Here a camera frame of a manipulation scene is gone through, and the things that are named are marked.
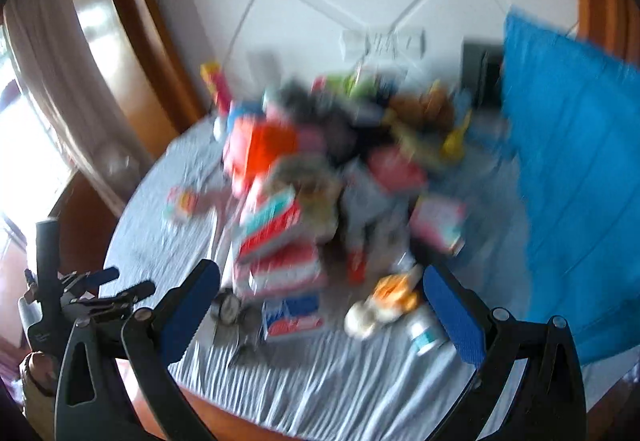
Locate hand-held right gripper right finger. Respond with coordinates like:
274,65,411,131
421,264,586,441

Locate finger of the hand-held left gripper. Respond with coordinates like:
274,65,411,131
60,267,121,295
75,281,157,317

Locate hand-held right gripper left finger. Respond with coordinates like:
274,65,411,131
54,259,222,441

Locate blue plastic storage bin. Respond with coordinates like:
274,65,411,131
500,6,640,367

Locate round wooden desktop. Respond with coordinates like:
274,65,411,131
117,356,361,441

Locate person's left hand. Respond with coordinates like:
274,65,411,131
19,352,59,395

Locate white bottle teal label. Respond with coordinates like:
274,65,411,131
406,306,449,355

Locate small round dark clock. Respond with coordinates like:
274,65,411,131
214,288,247,328

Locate orange white plush toy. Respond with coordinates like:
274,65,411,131
345,271,422,338

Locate pink teal white pack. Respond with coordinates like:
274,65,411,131
410,196,467,255

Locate red white tissue pack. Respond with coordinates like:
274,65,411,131
234,245,328,298

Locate small colourful snack pack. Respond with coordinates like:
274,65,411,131
162,188,199,225

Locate blue red white pack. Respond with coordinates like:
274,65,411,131
262,293,324,340

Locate small red tube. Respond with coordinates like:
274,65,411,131
347,248,369,285

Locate green red tissue pack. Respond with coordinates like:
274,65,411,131
237,186,307,263

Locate silver grey pouch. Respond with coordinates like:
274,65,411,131
342,161,416,248

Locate grey striped tablecloth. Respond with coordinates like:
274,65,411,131
100,116,601,431

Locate flat red packet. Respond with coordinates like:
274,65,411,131
367,148,429,194

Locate small yellow toy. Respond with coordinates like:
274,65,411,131
441,114,473,158

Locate brown plush bear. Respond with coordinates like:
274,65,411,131
390,86,456,132

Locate red yellow chip can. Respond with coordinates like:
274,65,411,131
200,61,236,118

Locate grey fuzzy plush toy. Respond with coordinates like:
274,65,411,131
280,81,353,124

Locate black box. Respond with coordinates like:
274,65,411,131
461,37,506,109

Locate green packet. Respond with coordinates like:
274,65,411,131
325,71,382,98

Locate white wall socket panel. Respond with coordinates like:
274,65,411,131
340,27,426,62

